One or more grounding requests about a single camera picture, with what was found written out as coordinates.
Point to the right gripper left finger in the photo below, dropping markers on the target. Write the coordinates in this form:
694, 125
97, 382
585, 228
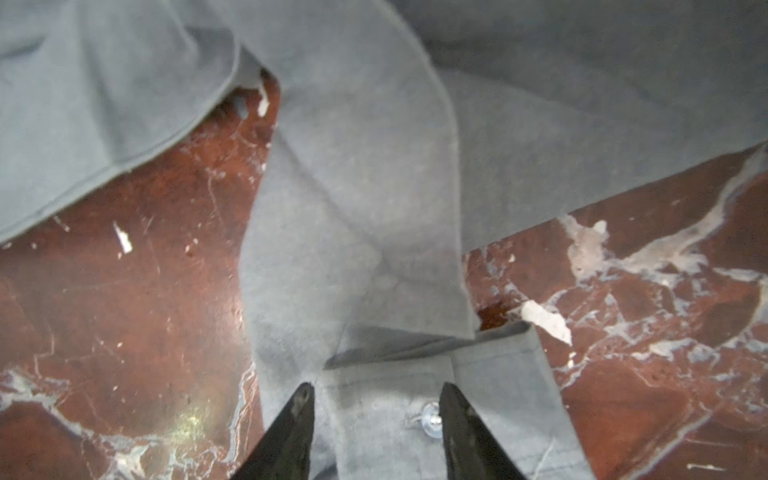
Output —
284, 450

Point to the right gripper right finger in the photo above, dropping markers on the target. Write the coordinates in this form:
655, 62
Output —
471, 451

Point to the grey long sleeve shirt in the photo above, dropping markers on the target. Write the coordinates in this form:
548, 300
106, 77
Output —
409, 133

